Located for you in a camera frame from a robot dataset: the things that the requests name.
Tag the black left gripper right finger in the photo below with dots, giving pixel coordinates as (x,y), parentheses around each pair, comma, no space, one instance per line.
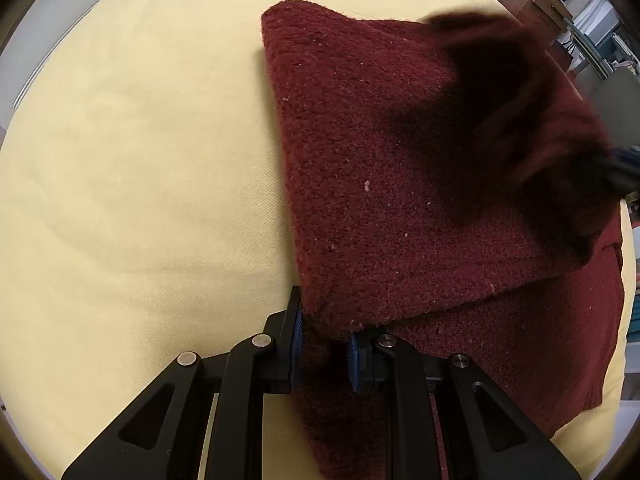
(445,418)

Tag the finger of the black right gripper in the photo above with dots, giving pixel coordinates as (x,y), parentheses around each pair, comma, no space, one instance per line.
(621,171)

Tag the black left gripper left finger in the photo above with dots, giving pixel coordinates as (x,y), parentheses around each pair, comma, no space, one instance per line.
(200,417)

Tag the dark red knit sweater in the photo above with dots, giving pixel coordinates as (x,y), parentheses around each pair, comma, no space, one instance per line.
(445,182)

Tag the grey office chair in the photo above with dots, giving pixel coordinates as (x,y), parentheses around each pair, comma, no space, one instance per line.
(617,102)

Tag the brown cardboard boxes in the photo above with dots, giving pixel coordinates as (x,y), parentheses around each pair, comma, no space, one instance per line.
(547,20)

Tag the yellow dinosaur print bedsheet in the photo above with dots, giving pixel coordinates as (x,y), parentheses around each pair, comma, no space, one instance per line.
(144,213)

